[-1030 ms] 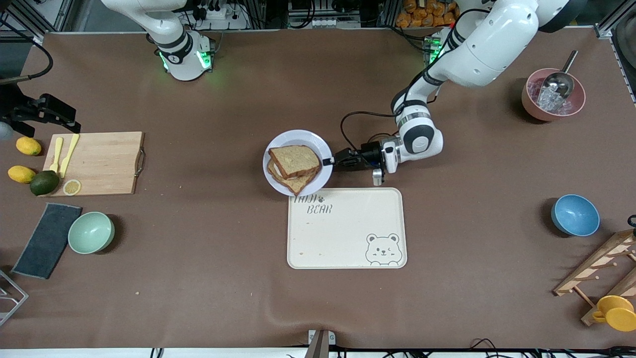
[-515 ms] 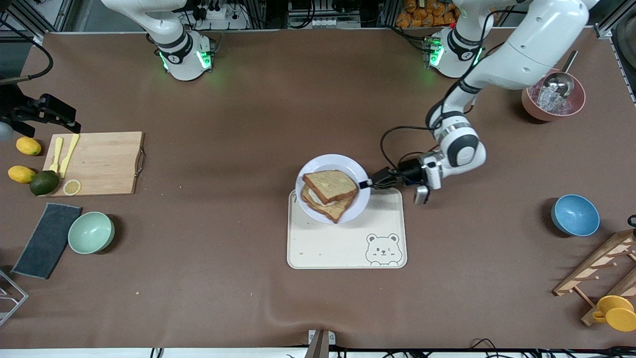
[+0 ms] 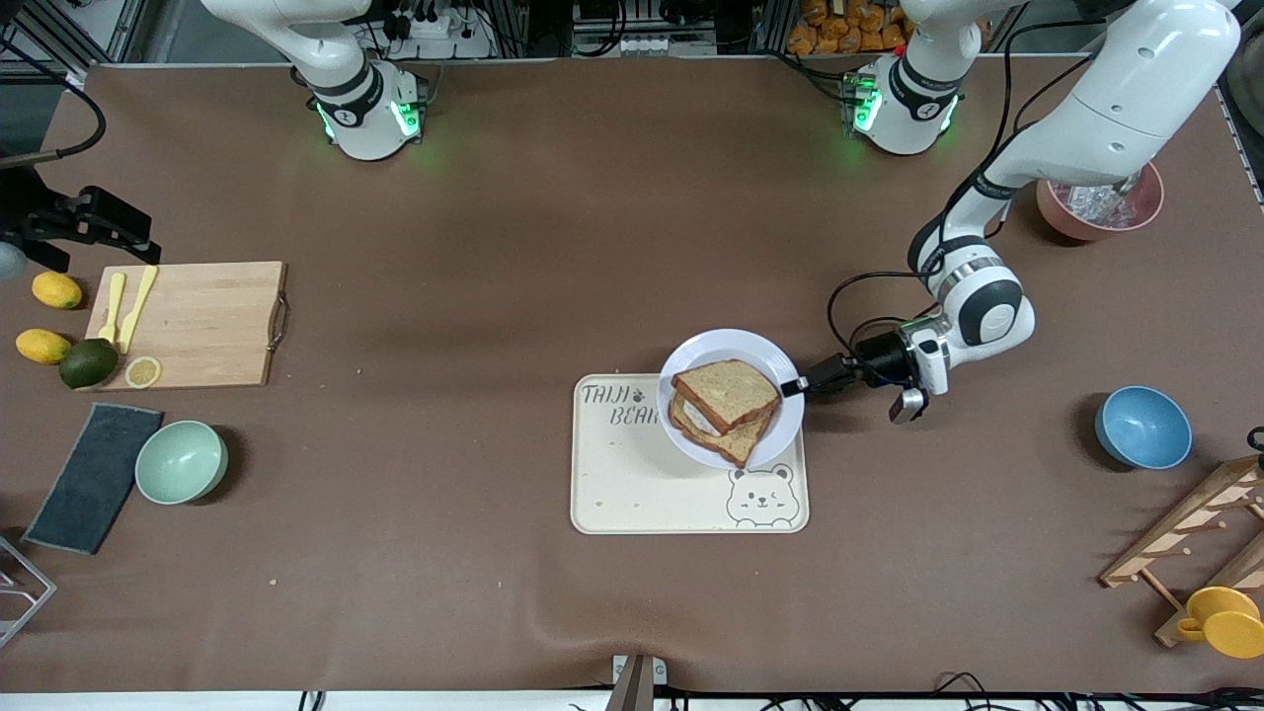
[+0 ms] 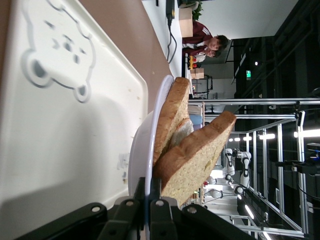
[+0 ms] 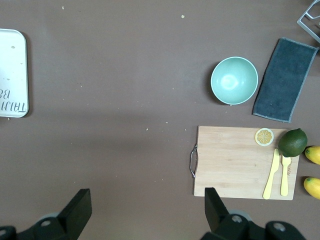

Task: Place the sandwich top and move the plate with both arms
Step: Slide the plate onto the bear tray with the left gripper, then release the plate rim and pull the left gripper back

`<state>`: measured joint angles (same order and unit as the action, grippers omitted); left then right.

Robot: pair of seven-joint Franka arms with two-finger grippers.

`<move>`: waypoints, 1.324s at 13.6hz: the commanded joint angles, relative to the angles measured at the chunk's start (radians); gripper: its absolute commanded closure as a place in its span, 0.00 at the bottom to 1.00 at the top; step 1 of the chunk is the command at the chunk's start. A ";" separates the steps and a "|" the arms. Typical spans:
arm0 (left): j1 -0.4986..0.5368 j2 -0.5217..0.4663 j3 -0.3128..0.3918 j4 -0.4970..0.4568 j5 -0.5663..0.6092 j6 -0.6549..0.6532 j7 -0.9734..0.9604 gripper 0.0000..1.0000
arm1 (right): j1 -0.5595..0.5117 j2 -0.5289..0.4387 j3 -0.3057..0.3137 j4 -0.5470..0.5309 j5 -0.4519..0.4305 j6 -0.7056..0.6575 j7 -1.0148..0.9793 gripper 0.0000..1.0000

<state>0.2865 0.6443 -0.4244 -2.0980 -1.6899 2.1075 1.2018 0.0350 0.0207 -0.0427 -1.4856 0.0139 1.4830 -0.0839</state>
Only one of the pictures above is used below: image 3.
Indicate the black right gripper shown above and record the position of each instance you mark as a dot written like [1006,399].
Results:
[32,218]

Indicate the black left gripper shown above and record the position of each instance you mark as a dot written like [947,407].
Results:
[873,359]

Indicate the plain brown bread slice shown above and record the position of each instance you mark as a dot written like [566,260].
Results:
[726,393]

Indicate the white round plate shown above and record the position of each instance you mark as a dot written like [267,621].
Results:
[721,346]

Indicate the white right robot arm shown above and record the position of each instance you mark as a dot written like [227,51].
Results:
[365,99]

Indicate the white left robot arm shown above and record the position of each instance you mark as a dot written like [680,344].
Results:
[1116,99]

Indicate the yellow plastic fork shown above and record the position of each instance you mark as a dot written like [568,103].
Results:
[113,306]

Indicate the yellow plastic knife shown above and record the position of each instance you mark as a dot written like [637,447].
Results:
[135,311]

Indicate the yellow lemon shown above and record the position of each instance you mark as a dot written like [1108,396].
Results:
[42,347]
[56,291]

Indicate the toast with fried egg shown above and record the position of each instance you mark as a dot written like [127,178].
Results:
[736,446]

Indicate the fried egg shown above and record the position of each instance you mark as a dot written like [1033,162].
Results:
[699,419]

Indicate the wooden cutting board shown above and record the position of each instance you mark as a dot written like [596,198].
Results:
[212,326]

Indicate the green avocado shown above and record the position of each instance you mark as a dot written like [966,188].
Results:
[88,363]

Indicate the lemon slice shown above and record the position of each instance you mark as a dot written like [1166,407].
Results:
[143,372]

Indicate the cream bear print tray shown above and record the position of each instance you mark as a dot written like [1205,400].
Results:
[632,484]

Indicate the mint green bowl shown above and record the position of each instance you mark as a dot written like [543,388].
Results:
[178,462]

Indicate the dark grey cloth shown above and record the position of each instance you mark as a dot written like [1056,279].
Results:
[94,479]

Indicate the clear ice cubes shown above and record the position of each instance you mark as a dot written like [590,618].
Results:
[1091,202]

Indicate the blue bowl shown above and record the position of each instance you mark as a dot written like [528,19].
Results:
[1144,428]

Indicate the orange snack packs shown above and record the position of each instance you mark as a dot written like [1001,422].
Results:
[839,30]

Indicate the white terminal strip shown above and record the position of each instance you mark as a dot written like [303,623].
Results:
[667,44]

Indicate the white power strip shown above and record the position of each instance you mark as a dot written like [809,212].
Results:
[434,35]

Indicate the pink bowl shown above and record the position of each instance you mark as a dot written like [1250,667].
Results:
[1145,212]

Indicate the wooden cup rack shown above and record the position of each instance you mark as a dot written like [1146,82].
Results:
[1185,523]

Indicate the yellow mug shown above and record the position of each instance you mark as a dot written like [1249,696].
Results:
[1224,622]

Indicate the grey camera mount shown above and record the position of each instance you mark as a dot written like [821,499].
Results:
[637,681]

